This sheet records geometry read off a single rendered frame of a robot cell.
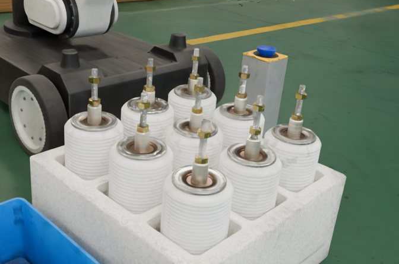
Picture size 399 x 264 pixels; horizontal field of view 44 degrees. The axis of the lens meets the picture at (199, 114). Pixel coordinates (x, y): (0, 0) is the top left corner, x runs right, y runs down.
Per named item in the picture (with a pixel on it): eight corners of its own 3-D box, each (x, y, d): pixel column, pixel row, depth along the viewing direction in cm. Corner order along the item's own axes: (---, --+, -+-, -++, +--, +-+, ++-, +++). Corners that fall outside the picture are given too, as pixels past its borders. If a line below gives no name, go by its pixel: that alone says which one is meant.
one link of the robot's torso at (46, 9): (23, 25, 147) (21, -20, 141) (82, 19, 160) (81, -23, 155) (60, 43, 134) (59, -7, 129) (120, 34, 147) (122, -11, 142)
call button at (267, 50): (252, 55, 105) (253, 46, 104) (263, 53, 108) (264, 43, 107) (267, 60, 103) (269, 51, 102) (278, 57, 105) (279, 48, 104)
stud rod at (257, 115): (250, 140, 75) (257, 94, 72) (256, 141, 75) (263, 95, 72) (249, 143, 74) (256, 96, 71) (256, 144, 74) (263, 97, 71)
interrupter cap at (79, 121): (92, 137, 77) (92, 133, 77) (60, 123, 81) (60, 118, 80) (127, 124, 83) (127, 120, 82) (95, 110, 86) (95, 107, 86)
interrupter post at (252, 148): (262, 158, 76) (265, 139, 74) (250, 162, 74) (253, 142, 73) (252, 152, 77) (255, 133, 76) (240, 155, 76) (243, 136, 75)
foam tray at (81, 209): (33, 242, 91) (28, 155, 84) (182, 174, 118) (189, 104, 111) (185, 381, 67) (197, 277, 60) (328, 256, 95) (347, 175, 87)
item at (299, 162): (312, 222, 92) (331, 135, 85) (290, 247, 85) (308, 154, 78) (266, 202, 97) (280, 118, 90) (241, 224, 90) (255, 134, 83)
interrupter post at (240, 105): (247, 115, 91) (250, 99, 89) (236, 117, 90) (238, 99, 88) (241, 110, 93) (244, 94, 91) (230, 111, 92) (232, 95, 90)
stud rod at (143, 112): (145, 142, 74) (148, 94, 71) (138, 141, 73) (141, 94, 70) (145, 138, 74) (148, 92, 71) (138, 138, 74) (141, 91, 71)
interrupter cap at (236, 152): (286, 162, 75) (287, 158, 75) (248, 174, 71) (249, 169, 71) (253, 142, 81) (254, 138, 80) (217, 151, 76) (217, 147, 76)
